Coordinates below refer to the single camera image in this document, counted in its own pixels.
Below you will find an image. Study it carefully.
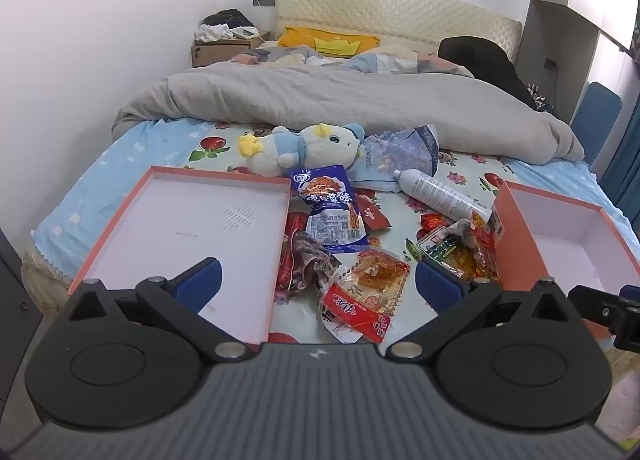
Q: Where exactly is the blue curtain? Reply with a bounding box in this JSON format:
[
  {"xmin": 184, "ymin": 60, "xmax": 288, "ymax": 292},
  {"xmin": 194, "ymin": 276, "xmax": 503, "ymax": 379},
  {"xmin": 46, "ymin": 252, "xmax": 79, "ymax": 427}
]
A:
[{"xmin": 599, "ymin": 100, "xmax": 640, "ymax": 241}]

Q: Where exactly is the blue white plush toy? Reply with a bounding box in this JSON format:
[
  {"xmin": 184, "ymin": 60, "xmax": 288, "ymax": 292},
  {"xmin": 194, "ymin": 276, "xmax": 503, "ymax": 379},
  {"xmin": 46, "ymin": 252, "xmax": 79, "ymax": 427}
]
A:
[{"xmin": 237, "ymin": 123, "xmax": 366, "ymax": 177}]

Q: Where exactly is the cardboard box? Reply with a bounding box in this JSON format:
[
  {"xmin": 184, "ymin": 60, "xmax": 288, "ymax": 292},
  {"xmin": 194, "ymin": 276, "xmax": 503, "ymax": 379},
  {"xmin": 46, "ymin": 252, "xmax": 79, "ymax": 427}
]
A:
[{"xmin": 191, "ymin": 30, "xmax": 273, "ymax": 68}]

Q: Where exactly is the black clothes pile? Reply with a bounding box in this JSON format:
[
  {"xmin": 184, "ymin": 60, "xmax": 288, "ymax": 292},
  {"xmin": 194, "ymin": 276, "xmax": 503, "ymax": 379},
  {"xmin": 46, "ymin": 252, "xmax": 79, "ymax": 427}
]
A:
[{"xmin": 201, "ymin": 9, "xmax": 253, "ymax": 28}]

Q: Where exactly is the grey duvet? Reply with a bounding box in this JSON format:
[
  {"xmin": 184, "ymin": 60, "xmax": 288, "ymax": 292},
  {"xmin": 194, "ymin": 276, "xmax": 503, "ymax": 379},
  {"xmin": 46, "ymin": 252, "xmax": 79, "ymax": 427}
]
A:
[{"xmin": 111, "ymin": 60, "xmax": 586, "ymax": 166}]

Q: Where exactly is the blue floral bedsheet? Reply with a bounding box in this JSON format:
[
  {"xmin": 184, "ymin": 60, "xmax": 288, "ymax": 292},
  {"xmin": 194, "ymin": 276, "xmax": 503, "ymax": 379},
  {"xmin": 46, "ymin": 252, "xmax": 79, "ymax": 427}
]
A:
[{"xmin": 30, "ymin": 117, "xmax": 640, "ymax": 346}]

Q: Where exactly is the dark brown snack packet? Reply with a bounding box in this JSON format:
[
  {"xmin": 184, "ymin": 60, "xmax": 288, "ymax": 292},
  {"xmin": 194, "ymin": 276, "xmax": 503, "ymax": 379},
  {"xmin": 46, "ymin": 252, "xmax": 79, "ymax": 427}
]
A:
[{"xmin": 287, "ymin": 230, "xmax": 341, "ymax": 296}]

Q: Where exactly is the striped cloth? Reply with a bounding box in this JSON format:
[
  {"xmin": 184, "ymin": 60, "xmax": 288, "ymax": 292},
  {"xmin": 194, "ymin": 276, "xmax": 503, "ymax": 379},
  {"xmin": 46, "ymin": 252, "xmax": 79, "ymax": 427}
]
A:
[{"xmin": 525, "ymin": 83, "xmax": 552, "ymax": 112}]

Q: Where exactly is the pink box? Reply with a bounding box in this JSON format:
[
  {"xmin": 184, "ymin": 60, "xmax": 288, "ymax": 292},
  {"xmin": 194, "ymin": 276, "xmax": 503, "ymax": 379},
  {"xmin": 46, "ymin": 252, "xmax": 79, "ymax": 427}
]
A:
[{"xmin": 492, "ymin": 180, "xmax": 640, "ymax": 341}]

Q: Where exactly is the blue printed plastic bag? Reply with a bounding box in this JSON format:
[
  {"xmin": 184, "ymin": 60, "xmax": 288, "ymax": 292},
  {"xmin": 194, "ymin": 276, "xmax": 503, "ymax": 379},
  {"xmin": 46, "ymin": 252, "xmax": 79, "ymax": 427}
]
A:
[{"xmin": 350, "ymin": 124, "xmax": 441, "ymax": 193}]

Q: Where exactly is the dark grey cabinet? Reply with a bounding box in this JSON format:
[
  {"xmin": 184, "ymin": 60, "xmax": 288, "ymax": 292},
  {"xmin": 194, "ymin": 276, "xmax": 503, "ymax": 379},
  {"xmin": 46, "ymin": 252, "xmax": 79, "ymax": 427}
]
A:
[{"xmin": 0, "ymin": 227, "xmax": 46, "ymax": 356}]

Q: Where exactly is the white spray can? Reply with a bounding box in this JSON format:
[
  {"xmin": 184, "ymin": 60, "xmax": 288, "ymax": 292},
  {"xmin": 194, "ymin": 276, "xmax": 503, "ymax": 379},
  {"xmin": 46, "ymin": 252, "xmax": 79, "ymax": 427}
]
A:
[{"xmin": 392, "ymin": 169, "xmax": 493, "ymax": 223}]

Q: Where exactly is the blue snack packet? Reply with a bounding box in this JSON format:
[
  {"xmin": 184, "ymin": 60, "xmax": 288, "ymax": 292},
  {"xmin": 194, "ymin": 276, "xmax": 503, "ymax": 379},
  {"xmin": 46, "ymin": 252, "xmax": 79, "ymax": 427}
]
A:
[{"xmin": 290, "ymin": 165, "xmax": 370, "ymax": 255}]

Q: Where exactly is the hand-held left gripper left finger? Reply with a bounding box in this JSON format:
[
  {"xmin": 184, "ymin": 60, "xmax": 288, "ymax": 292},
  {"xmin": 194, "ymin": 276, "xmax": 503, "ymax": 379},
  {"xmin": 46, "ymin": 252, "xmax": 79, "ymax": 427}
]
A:
[{"xmin": 60, "ymin": 257, "xmax": 253, "ymax": 361}]

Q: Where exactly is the grey packet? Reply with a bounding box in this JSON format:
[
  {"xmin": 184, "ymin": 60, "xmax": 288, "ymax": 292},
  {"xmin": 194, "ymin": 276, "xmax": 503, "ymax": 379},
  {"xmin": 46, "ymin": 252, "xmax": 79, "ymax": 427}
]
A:
[{"xmin": 450, "ymin": 219, "xmax": 476, "ymax": 246}]

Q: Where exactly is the red foil snack packet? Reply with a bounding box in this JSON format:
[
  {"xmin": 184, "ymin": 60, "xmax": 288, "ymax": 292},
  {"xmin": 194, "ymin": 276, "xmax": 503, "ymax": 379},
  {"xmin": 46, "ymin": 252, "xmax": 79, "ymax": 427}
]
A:
[{"xmin": 275, "ymin": 213, "xmax": 307, "ymax": 291}]

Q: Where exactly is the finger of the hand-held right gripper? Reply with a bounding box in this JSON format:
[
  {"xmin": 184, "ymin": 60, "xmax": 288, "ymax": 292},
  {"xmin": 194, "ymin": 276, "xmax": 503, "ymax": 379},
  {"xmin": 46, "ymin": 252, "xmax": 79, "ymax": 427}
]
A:
[{"xmin": 568, "ymin": 285, "xmax": 622, "ymax": 325}]

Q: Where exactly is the green label snack packet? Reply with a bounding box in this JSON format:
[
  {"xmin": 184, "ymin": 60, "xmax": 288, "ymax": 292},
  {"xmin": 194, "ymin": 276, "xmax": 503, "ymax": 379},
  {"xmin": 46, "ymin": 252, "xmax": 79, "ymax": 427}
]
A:
[{"xmin": 404, "ymin": 217, "xmax": 502, "ymax": 286}]

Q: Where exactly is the yellow pillow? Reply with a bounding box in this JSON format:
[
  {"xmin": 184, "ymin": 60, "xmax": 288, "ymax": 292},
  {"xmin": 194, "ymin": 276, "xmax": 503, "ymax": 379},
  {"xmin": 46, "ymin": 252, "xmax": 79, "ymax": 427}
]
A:
[{"xmin": 277, "ymin": 26, "xmax": 381, "ymax": 57}]

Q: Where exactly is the patchwork quilt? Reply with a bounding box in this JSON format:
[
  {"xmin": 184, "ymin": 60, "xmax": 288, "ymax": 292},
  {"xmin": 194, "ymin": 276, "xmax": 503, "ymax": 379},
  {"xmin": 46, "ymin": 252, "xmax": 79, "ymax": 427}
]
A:
[{"xmin": 232, "ymin": 43, "xmax": 476, "ymax": 78}]

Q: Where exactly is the black clothing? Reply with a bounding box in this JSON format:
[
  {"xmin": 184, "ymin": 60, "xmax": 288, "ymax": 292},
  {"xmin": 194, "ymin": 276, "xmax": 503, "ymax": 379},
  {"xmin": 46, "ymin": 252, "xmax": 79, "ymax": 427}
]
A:
[{"xmin": 437, "ymin": 35, "xmax": 538, "ymax": 108}]

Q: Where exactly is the cream padded headboard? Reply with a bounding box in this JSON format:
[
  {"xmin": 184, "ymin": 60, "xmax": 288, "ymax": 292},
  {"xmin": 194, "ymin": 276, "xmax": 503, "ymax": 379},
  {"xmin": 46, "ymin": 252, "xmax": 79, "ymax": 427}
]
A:
[{"xmin": 275, "ymin": 0, "xmax": 523, "ymax": 64}]

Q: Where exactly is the red clear snack packet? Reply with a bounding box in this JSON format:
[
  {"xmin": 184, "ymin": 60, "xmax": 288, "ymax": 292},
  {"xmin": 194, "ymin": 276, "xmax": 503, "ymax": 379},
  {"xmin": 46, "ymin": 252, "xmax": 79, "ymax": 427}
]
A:
[{"xmin": 319, "ymin": 247, "xmax": 412, "ymax": 345}]

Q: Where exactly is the small red packet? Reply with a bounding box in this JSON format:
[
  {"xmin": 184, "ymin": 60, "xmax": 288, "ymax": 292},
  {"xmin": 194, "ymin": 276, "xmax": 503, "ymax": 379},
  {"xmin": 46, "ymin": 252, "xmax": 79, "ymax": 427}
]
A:
[{"xmin": 356, "ymin": 193, "xmax": 393, "ymax": 231}]

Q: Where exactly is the white cloth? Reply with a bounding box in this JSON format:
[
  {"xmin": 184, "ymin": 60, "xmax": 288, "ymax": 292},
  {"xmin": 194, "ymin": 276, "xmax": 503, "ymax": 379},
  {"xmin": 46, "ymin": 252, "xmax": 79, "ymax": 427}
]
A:
[{"xmin": 195, "ymin": 23, "xmax": 233, "ymax": 44}]

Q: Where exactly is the blue chair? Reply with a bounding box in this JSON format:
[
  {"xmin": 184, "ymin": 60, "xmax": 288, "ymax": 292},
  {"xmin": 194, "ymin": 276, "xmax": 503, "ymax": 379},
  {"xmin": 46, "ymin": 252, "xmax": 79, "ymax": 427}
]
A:
[{"xmin": 570, "ymin": 82, "xmax": 623, "ymax": 141}]

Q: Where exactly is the pink box lid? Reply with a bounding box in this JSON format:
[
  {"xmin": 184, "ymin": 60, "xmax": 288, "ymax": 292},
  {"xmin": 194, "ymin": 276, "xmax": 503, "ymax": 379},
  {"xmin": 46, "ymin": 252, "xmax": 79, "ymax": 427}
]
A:
[{"xmin": 67, "ymin": 165, "xmax": 292, "ymax": 345}]

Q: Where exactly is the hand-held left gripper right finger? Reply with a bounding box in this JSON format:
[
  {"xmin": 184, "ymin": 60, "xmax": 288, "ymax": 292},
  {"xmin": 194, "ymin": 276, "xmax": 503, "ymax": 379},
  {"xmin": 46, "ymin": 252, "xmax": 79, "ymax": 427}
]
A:
[{"xmin": 385, "ymin": 257, "xmax": 583, "ymax": 361}]

